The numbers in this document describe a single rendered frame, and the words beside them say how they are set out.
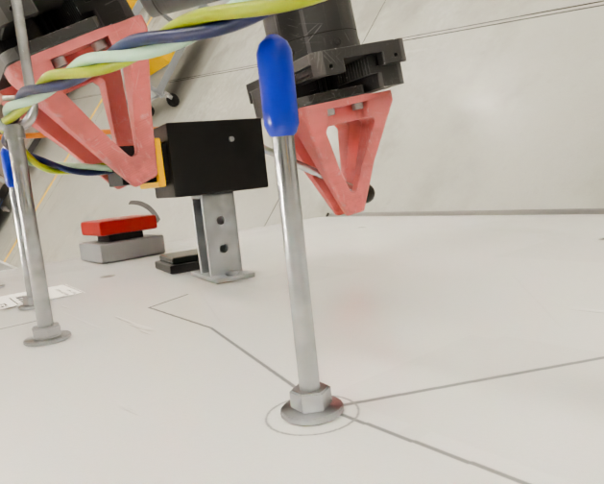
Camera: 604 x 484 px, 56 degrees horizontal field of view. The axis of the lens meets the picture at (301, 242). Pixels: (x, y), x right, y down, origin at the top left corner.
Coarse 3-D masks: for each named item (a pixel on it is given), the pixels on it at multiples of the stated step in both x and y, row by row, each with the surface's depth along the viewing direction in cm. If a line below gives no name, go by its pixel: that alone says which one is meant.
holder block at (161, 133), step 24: (216, 120) 32; (240, 120) 32; (168, 144) 30; (192, 144) 31; (216, 144) 32; (240, 144) 32; (192, 168) 31; (216, 168) 32; (240, 168) 32; (264, 168) 33; (168, 192) 32; (192, 192) 31; (216, 192) 32
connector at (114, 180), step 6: (162, 144) 31; (126, 150) 30; (132, 150) 30; (162, 150) 31; (132, 156) 30; (162, 156) 31; (168, 168) 31; (114, 174) 31; (168, 174) 31; (114, 180) 31; (120, 180) 30; (150, 180) 31; (156, 180) 31; (168, 180) 31
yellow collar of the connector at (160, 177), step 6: (156, 138) 30; (156, 144) 30; (156, 150) 30; (162, 162) 31; (162, 168) 31; (162, 174) 31; (162, 180) 31; (144, 186) 33; (150, 186) 32; (156, 186) 31; (162, 186) 31
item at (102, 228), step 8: (128, 216) 51; (136, 216) 49; (144, 216) 49; (152, 216) 49; (88, 224) 48; (96, 224) 47; (104, 224) 47; (112, 224) 47; (120, 224) 48; (128, 224) 48; (136, 224) 48; (144, 224) 49; (152, 224) 49; (88, 232) 49; (96, 232) 47; (104, 232) 47; (112, 232) 47; (120, 232) 48; (128, 232) 49; (136, 232) 49; (104, 240) 49; (112, 240) 48
